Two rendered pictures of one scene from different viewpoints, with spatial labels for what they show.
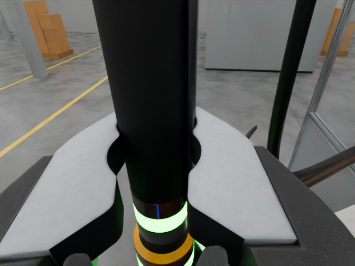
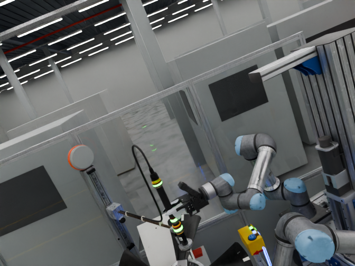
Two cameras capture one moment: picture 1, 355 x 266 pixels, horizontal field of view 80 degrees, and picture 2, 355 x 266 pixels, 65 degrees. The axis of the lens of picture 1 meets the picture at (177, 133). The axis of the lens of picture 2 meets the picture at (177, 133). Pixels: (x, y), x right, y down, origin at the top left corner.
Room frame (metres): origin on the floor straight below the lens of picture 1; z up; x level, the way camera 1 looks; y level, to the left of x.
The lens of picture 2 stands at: (0.17, 1.19, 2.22)
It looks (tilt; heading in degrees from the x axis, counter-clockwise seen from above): 14 degrees down; 258
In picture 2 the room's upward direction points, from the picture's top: 23 degrees counter-clockwise
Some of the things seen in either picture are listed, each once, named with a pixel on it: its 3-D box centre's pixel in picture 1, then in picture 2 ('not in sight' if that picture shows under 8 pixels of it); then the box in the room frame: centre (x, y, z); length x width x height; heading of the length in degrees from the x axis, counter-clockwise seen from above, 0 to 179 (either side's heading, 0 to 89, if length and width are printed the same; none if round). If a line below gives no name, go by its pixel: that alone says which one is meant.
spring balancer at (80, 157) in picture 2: not in sight; (81, 157); (0.41, -0.63, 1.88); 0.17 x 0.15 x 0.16; 172
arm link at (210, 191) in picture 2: not in sight; (207, 191); (-0.11, 0.00, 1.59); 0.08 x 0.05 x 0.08; 92
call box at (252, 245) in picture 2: not in sight; (251, 239); (-0.31, -0.23, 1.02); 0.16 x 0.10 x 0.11; 82
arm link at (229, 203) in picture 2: not in sight; (231, 201); (-0.20, 0.02, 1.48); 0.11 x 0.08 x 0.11; 125
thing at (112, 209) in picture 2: not in sight; (114, 210); (0.37, -0.55, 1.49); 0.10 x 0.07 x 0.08; 117
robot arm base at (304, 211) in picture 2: not in sight; (301, 206); (-0.68, -0.17, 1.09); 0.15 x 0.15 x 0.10
